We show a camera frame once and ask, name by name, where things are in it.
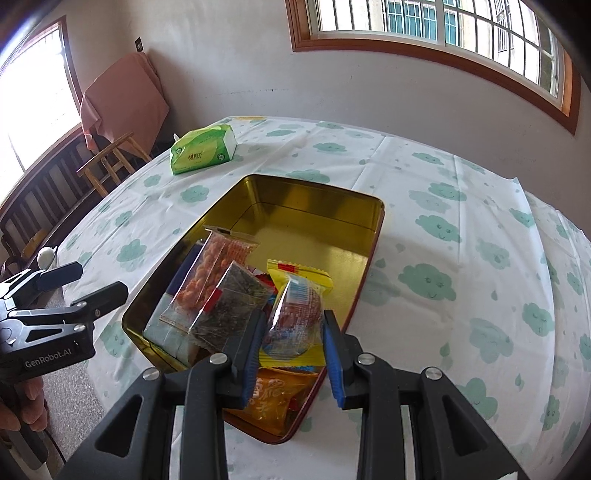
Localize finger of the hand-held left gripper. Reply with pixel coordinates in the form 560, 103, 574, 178
0, 261, 84, 308
7, 281, 130, 334

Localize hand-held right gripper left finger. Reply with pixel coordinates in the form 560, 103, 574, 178
60, 308, 269, 480

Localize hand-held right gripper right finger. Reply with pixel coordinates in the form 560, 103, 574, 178
322, 309, 532, 480

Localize orange printed snack packet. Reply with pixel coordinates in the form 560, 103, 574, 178
242, 364, 321, 437

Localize yellow packet with clear window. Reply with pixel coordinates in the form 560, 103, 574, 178
259, 258, 334, 370

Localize clear packet of dark seeds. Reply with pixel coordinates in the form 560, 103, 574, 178
188, 261, 276, 354

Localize dark blue wafer packet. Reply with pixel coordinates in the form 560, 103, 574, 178
143, 244, 204, 363

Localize clear packet of coated nuts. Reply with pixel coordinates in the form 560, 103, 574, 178
159, 225, 262, 333

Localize red metal tin box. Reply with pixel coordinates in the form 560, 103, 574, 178
121, 174, 386, 445

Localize person's left hand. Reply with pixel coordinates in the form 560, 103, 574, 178
0, 376, 49, 444

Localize dark wooden bench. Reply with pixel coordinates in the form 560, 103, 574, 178
0, 134, 100, 278

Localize wooden stool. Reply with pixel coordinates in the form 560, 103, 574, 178
76, 131, 153, 197

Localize wooden framed glass door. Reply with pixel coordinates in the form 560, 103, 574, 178
0, 16, 86, 204

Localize green tissue pack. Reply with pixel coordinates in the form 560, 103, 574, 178
170, 124, 238, 176

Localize pink cloth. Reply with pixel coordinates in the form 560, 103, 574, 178
79, 52, 171, 155

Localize wooden picture frame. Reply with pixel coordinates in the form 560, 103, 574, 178
284, 0, 581, 136

